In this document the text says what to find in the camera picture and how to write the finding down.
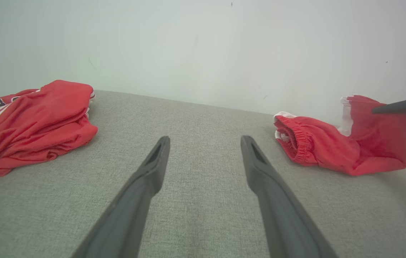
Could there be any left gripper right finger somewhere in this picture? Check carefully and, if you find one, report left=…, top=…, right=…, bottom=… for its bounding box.
left=241, top=135, right=338, bottom=258

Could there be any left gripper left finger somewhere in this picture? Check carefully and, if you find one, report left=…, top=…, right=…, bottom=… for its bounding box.
left=71, top=135, right=170, bottom=258

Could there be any red mesh shorts white trim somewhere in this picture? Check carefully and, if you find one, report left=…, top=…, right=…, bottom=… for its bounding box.
left=274, top=95, right=406, bottom=176

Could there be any red jersey with white sleeves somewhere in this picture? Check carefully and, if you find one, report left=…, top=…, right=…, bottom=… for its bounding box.
left=0, top=80, right=98, bottom=190

